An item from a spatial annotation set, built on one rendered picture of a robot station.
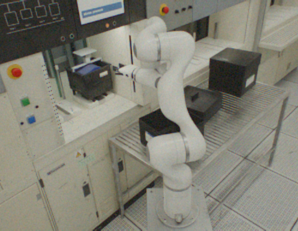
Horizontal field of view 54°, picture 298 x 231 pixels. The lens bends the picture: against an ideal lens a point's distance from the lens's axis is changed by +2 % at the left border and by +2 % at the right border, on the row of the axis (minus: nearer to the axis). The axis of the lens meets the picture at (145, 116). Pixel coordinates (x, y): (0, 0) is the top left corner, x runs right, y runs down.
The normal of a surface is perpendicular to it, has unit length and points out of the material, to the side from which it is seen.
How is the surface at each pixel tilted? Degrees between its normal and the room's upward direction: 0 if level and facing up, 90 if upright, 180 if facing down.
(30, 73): 90
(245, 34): 90
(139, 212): 0
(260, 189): 0
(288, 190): 0
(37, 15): 90
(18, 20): 90
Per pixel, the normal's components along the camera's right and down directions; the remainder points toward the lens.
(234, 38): -0.70, 0.42
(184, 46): 0.18, 0.09
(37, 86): 0.71, 0.35
